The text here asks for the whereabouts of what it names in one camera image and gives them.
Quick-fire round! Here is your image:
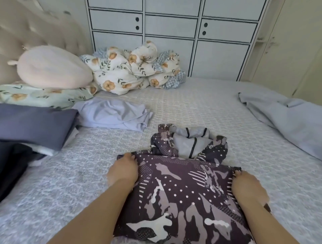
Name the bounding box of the person's left hand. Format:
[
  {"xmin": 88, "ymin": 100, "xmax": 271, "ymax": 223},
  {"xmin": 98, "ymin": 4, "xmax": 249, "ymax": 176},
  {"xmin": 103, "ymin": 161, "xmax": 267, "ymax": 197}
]
[{"xmin": 107, "ymin": 153, "xmax": 140, "ymax": 191}]

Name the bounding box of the person's right hand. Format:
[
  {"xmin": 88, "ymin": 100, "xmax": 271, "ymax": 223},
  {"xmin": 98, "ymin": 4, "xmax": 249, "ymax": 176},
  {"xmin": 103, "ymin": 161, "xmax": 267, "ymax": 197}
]
[{"xmin": 231, "ymin": 170, "xmax": 271, "ymax": 213}]

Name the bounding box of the light lavender sunscreen jacket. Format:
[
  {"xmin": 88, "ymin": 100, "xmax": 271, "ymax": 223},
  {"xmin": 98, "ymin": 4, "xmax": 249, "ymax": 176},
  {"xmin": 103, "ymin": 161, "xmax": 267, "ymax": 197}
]
[{"xmin": 73, "ymin": 97, "xmax": 154, "ymax": 133}]

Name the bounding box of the dark purple patterned garment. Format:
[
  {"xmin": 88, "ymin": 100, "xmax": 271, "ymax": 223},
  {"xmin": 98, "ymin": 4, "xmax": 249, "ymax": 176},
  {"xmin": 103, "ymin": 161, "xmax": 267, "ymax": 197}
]
[{"xmin": 113, "ymin": 124, "xmax": 272, "ymax": 244}]

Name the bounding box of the bed with grey patterned sheet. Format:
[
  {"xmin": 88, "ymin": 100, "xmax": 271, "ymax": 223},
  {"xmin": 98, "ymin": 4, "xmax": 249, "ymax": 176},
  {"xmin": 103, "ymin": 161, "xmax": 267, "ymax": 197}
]
[{"xmin": 0, "ymin": 76, "xmax": 322, "ymax": 244}]

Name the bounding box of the white printed t-shirt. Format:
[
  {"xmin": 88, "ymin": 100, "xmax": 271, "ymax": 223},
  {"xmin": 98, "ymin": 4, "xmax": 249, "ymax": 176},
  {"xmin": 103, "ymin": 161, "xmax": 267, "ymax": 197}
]
[{"xmin": 22, "ymin": 127, "xmax": 80, "ymax": 158}]

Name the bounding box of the grey printed t-shirt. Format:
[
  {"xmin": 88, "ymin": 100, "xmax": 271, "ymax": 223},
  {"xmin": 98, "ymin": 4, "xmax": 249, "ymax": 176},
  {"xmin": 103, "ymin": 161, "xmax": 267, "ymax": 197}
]
[{"xmin": 0, "ymin": 103, "xmax": 80, "ymax": 151}]

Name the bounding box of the person's left forearm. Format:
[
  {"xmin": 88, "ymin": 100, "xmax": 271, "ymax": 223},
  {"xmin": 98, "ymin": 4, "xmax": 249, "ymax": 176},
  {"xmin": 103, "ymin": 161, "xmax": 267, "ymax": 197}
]
[{"xmin": 48, "ymin": 181, "xmax": 137, "ymax": 244}]

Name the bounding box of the person's right forearm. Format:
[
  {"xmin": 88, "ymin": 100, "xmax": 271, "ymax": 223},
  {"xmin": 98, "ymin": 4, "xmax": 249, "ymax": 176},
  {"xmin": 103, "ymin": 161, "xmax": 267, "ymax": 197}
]
[{"xmin": 247, "ymin": 203, "xmax": 300, "ymax": 244}]

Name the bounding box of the floral bunched quilt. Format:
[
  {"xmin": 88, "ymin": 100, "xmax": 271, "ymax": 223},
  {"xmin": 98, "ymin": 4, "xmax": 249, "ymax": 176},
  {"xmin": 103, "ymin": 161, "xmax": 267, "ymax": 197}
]
[{"xmin": 93, "ymin": 46, "xmax": 187, "ymax": 90}]

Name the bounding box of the floral pillow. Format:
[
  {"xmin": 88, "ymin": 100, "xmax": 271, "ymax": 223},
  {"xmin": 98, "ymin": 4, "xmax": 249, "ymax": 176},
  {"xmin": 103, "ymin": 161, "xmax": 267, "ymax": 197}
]
[{"xmin": 0, "ymin": 81, "xmax": 100, "ymax": 110}]

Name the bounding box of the pink plush pillow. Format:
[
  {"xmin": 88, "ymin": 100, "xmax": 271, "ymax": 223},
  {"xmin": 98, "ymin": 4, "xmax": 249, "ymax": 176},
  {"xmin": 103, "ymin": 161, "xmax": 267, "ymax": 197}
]
[{"xmin": 7, "ymin": 45, "xmax": 95, "ymax": 90}]

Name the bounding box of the white door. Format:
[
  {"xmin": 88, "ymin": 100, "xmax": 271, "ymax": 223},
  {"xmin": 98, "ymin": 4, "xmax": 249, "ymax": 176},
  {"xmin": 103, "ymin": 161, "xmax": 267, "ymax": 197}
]
[{"xmin": 243, "ymin": 0, "xmax": 322, "ymax": 106}]

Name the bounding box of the white wardrobe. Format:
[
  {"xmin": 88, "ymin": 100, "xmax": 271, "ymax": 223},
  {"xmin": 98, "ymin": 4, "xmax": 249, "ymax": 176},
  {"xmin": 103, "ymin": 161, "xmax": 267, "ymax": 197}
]
[{"xmin": 86, "ymin": 0, "xmax": 270, "ymax": 82}]

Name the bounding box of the beige tufted headboard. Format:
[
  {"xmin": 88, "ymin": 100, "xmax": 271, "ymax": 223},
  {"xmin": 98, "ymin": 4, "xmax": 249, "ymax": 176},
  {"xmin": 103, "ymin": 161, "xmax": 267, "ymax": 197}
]
[{"xmin": 0, "ymin": 0, "xmax": 94, "ymax": 85}]

